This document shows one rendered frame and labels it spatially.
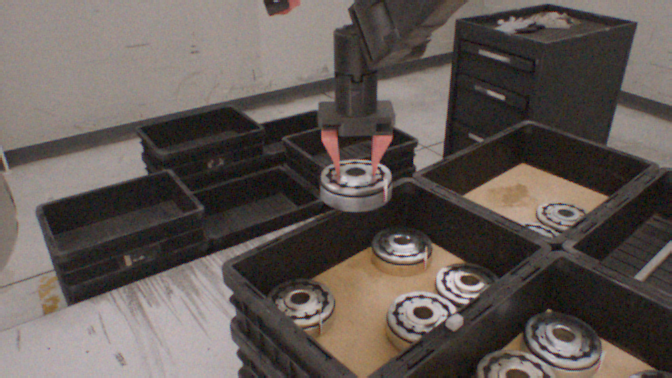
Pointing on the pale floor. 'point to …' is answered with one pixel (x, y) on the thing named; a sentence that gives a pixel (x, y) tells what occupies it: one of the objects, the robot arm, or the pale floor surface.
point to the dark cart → (536, 75)
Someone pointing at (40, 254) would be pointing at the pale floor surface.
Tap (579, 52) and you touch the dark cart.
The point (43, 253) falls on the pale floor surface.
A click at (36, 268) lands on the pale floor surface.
